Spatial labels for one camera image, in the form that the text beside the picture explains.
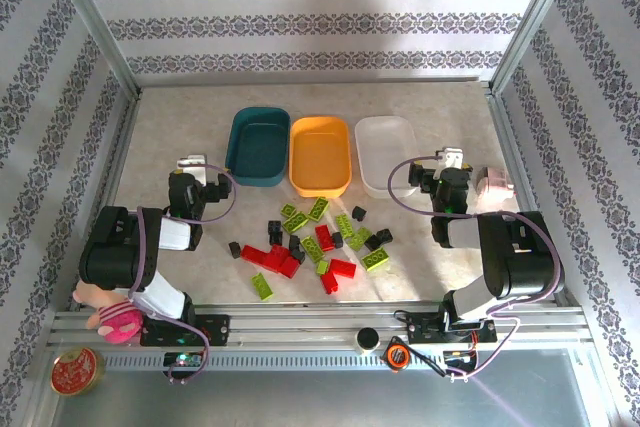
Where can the black square lego brick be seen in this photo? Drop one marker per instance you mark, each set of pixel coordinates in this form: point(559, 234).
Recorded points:
point(299, 255)
point(337, 239)
point(274, 230)
point(294, 242)
point(359, 213)
point(384, 235)
point(372, 243)
point(234, 249)

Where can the small lime green lego brick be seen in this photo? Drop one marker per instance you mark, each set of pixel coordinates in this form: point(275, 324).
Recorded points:
point(322, 267)
point(288, 210)

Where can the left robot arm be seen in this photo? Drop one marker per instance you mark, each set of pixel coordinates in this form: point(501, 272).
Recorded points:
point(115, 257)

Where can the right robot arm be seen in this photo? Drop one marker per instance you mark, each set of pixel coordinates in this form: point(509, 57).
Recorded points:
point(520, 257)

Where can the white plastic container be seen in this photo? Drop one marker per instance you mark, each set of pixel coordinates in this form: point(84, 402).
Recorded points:
point(382, 147)

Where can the small pink toy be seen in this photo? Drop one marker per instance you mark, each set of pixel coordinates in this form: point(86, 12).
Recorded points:
point(495, 184)

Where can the teal plastic container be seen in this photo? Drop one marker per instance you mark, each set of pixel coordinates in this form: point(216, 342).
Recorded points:
point(257, 147)

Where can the yellow plastic container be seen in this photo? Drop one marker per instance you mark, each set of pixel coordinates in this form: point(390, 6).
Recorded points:
point(320, 157)

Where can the thin aluminium crossbar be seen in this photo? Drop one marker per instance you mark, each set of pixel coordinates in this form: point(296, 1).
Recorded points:
point(300, 82)

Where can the plush doll with pink clothes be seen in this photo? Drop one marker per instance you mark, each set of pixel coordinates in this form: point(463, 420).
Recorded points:
point(117, 324)

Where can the small lit circuit board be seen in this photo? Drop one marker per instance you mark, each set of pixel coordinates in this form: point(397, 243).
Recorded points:
point(182, 359)

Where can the black knob on white base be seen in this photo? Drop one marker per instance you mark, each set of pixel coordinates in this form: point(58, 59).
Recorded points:
point(367, 339)

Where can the orange black round device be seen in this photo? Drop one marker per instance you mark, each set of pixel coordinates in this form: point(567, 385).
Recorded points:
point(396, 356)

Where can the round red gold tin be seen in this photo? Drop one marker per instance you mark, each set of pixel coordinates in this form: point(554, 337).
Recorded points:
point(75, 372)

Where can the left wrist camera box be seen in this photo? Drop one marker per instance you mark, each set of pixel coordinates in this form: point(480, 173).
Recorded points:
point(195, 167)

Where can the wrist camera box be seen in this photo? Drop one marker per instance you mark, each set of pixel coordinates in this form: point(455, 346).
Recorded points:
point(452, 157)
point(195, 167)

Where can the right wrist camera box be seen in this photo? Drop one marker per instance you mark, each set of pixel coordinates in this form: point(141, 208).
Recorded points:
point(452, 157)

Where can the aluminium side rail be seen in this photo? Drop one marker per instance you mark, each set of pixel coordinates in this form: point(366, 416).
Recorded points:
point(119, 157)
point(512, 147)

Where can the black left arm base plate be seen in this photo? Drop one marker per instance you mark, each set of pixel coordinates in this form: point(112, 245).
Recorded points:
point(215, 329)

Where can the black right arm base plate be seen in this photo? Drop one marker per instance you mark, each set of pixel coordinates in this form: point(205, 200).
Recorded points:
point(425, 329)

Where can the wide aluminium base rail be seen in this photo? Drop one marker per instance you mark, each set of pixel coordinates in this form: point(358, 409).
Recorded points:
point(300, 327)

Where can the aluminium frame post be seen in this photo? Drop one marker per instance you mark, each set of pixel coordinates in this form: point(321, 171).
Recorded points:
point(94, 22)
point(533, 22)

